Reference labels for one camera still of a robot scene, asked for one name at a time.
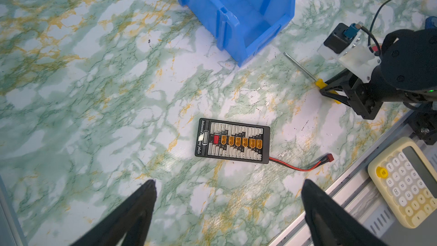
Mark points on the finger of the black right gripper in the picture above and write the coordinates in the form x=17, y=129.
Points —
x=338, y=98
x=338, y=82

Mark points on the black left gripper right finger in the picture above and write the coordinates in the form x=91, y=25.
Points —
x=329, y=223

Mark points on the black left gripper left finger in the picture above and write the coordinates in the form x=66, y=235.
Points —
x=129, y=223

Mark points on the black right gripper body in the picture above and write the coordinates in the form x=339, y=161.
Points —
x=366, y=99

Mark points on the yellow handled screwdriver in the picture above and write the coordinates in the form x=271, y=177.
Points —
x=318, y=82

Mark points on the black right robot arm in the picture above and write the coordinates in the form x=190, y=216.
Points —
x=406, y=71

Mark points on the blue plastic storage bin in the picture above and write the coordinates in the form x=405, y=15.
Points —
x=242, y=27

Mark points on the cream yellow calculator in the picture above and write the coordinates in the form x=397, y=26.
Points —
x=406, y=180

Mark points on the black battery charging board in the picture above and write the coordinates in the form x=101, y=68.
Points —
x=233, y=141

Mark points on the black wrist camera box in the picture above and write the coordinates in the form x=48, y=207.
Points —
x=346, y=45

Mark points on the aluminium frame rail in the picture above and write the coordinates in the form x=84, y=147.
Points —
x=354, y=190

